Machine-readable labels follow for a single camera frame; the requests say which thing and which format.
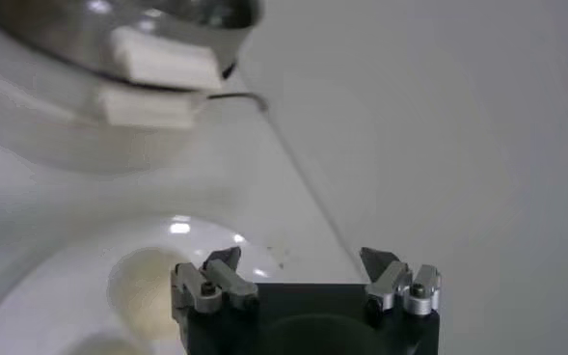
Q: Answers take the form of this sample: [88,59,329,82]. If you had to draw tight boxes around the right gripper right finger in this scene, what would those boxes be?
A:
[359,246,444,318]

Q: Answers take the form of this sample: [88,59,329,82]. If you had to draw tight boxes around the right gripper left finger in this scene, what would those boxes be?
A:
[170,244,261,323]

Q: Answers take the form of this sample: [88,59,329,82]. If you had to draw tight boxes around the stainless steel steamer basket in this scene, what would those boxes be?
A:
[0,0,265,93]

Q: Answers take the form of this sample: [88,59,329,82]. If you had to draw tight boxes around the white round plate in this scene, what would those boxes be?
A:
[0,214,284,355]

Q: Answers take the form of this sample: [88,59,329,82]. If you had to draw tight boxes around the white electric cooker pot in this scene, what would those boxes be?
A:
[0,18,210,178]

